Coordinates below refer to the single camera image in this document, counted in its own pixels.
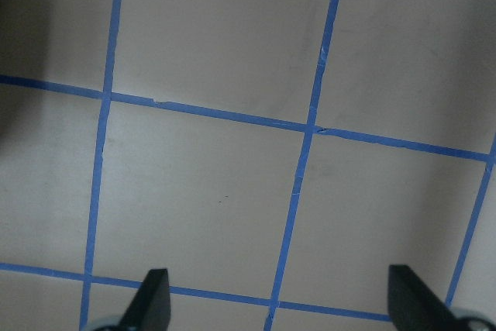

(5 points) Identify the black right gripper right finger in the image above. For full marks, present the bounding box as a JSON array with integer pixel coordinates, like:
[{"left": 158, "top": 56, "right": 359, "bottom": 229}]
[{"left": 387, "top": 264, "right": 465, "bottom": 331}]

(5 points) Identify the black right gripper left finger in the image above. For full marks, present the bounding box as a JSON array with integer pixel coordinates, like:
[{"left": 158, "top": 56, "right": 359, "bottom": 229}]
[{"left": 117, "top": 268, "right": 171, "bottom": 331}]

